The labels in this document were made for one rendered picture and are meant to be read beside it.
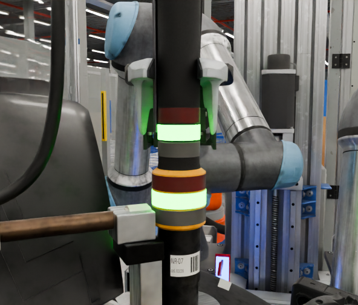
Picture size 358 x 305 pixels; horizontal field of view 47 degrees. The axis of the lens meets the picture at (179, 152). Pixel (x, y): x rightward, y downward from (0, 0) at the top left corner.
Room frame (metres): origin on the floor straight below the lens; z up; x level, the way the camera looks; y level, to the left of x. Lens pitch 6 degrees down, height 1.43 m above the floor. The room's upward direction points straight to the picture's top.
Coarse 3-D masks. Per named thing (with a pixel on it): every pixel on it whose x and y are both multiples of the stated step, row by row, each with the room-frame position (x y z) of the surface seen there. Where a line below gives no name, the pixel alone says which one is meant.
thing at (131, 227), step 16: (112, 208) 0.32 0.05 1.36; (128, 224) 0.30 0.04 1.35; (144, 224) 0.30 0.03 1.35; (128, 240) 0.30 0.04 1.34; (144, 240) 0.30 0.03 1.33; (160, 240) 0.30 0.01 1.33; (128, 256) 0.29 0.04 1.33; (144, 256) 0.30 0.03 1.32; (160, 256) 0.30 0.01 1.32; (144, 272) 0.30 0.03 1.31; (160, 272) 0.31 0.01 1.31; (144, 288) 0.30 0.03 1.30; (160, 288) 0.31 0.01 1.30; (144, 304) 0.30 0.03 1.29; (160, 304) 0.31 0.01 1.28; (208, 304) 0.33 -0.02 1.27
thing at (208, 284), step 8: (200, 272) 0.58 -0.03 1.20; (200, 280) 0.55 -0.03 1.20; (208, 280) 0.56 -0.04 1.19; (216, 280) 0.57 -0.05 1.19; (200, 288) 0.53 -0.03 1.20; (208, 288) 0.53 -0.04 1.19; (216, 288) 0.54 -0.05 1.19; (232, 288) 0.56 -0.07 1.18; (240, 288) 0.57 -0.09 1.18; (216, 296) 0.52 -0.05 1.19; (224, 296) 0.52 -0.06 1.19; (232, 296) 0.53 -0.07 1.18; (240, 296) 0.54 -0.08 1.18; (248, 296) 0.55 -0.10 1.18; (256, 296) 0.56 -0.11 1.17; (224, 304) 0.50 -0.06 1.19; (232, 304) 0.50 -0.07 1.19; (240, 304) 0.51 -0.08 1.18; (248, 304) 0.52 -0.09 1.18; (256, 304) 0.53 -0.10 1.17; (264, 304) 0.54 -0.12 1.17
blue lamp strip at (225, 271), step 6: (216, 258) 0.67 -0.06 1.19; (222, 258) 0.66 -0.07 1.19; (228, 258) 0.66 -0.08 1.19; (216, 264) 0.67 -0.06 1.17; (228, 264) 0.66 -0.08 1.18; (216, 270) 0.67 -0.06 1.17; (222, 270) 0.66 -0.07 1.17; (228, 270) 0.66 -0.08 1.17; (216, 276) 0.67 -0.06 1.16; (222, 276) 0.66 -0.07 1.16; (228, 276) 0.66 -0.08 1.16
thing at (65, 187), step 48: (0, 96) 0.40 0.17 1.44; (0, 144) 0.36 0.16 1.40; (96, 144) 0.42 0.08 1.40; (48, 192) 0.35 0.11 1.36; (96, 192) 0.37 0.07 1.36; (48, 240) 0.32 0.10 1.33; (96, 240) 0.33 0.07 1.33; (0, 288) 0.29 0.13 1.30; (48, 288) 0.30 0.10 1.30; (96, 288) 0.30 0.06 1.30
